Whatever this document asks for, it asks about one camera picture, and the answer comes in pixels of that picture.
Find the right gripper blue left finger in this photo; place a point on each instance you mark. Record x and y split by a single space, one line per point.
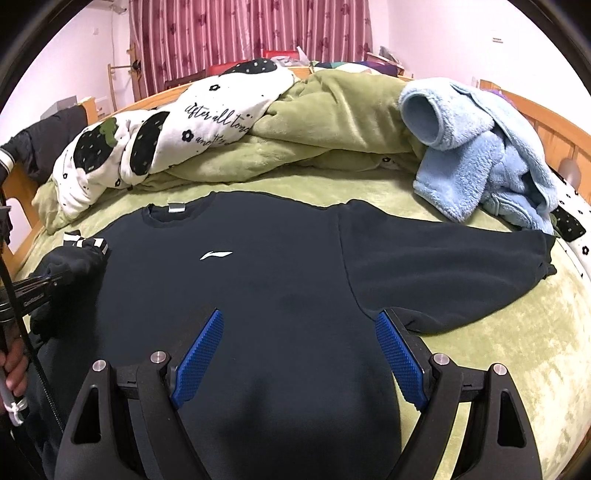
191 355

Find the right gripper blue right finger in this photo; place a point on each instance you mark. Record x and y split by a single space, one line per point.
408 357

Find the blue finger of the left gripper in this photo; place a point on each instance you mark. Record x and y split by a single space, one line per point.
34 292

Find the dark navy sweatshirt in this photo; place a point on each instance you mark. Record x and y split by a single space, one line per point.
298 387

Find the person's left hand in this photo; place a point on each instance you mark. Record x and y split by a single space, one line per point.
14 365

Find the green bed sheet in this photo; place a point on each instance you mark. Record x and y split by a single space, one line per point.
543 337

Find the black jacket on bedframe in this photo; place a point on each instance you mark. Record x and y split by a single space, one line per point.
37 147

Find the white strawberry print duvet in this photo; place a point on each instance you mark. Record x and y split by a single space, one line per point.
124 149

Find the light blue fleece garment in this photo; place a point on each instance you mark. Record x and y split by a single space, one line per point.
481 152

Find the wooden coat rack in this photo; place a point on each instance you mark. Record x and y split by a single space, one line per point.
123 80

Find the green fleece blanket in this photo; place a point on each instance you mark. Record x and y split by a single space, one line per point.
331 120

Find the pink striped curtain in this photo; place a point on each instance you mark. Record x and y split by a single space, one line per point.
175 39

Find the wooden bed frame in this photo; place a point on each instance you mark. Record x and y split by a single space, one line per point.
567 149

